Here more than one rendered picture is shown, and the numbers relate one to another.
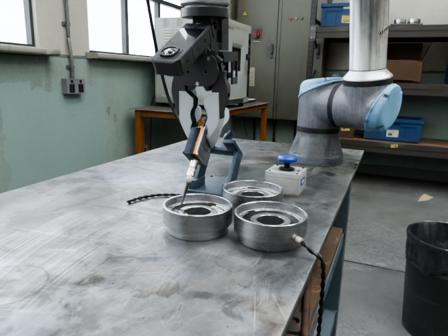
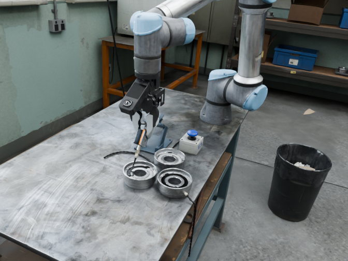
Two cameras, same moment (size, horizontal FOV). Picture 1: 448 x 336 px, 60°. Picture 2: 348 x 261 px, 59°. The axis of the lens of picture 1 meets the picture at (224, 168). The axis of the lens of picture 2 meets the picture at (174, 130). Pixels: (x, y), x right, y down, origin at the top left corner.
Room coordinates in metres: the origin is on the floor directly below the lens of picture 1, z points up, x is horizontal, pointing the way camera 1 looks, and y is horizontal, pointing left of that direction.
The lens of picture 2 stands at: (-0.22, -0.03, 1.37)
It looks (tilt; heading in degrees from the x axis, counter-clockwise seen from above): 26 degrees down; 358
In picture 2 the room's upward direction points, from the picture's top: 5 degrees clockwise
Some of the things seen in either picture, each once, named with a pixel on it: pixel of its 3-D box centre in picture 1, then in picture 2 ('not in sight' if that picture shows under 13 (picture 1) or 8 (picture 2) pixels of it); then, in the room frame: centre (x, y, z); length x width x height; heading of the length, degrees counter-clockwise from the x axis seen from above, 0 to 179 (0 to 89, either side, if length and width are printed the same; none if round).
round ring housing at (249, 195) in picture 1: (252, 199); (169, 161); (0.66, -0.05, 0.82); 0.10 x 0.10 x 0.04
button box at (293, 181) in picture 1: (287, 178); (191, 142); (0.79, -0.13, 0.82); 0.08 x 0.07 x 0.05; 157
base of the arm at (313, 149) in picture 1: (316, 143); (217, 108); (1.09, -0.26, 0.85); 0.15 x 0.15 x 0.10
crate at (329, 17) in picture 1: (349, 17); not in sight; (4.09, -1.19, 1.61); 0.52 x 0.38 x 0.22; 70
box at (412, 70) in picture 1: (399, 62); (307, 6); (3.88, -1.65, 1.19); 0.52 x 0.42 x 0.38; 67
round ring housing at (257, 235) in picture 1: (270, 225); (174, 183); (0.53, -0.07, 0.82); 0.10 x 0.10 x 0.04
